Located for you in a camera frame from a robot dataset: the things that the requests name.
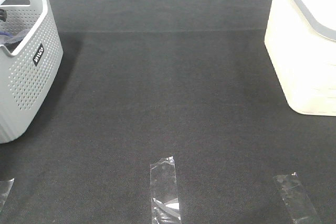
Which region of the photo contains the cream plastic storage basket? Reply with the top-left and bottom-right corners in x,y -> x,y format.
264,0 -> 335,116

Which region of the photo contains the grey perforated laundry basket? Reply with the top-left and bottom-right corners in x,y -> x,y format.
1,0 -> 63,143

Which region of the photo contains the left clear tape strip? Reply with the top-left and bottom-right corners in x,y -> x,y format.
0,178 -> 15,212

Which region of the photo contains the right clear tape strip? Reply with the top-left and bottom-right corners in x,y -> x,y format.
273,172 -> 322,224

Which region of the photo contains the black table mat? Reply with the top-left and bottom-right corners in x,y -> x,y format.
1,0 -> 335,223

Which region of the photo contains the clear tape strip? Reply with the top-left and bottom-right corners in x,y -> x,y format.
0,178 -> 15,212
150,156 -> 181,224
273,172 -> 322,224

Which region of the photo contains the middle clear tape strip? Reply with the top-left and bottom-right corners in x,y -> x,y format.
150,156 -> 181,224

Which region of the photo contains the blue cloth in basket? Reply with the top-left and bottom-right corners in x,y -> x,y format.
0,31 -> 12,44

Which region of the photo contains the grey microfibre towel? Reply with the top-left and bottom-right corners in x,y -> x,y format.
1,29 -> 29,52

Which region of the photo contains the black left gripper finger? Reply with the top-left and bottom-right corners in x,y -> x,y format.
0,9 -> 7,22

